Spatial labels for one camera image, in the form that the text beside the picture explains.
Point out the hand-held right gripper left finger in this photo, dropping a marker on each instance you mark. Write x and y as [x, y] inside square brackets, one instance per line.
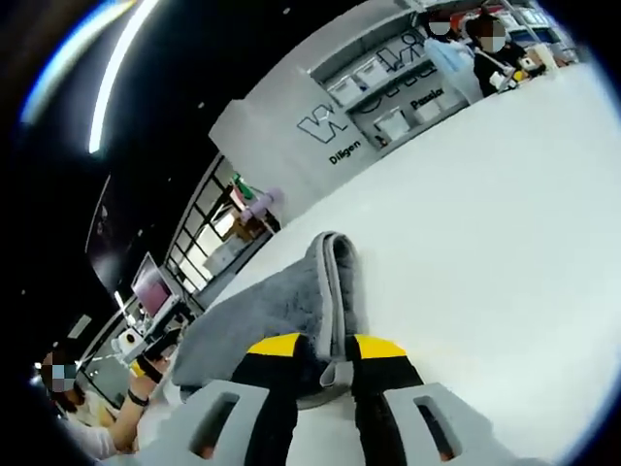
[271, 388]

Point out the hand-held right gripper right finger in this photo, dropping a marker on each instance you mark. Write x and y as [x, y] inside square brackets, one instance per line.
[383, 388]

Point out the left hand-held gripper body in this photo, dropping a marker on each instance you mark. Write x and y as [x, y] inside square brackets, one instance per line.
[128, 344]

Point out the grey towel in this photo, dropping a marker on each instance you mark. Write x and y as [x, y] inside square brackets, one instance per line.
[271, 310]

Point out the person's left hand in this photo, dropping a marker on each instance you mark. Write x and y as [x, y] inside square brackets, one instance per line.
[150, 375]

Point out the dark wristband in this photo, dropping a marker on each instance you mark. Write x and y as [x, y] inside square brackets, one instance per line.
[138, 398]

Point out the computer monitor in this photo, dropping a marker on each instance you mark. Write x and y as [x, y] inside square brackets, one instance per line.
[150, 286]

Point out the person's white shirt torso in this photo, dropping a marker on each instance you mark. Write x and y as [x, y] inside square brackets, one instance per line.
[92, 432]

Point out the purple rolled mat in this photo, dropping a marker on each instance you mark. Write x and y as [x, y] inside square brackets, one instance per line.
[264, 204]

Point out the green red hanging item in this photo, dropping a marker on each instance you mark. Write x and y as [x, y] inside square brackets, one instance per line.
[242, 185]

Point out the white ceiling light strip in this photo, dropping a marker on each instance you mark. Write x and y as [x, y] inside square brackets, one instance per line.
[116, 73]

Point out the grey metal storage shelf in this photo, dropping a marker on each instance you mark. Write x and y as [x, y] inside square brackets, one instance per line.
[388, 87]

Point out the group of white storage boxes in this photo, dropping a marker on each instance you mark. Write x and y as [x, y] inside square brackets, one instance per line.
[369, 73]

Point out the large dark wall screen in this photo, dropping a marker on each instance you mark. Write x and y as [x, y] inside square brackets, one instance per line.
[104, 233]

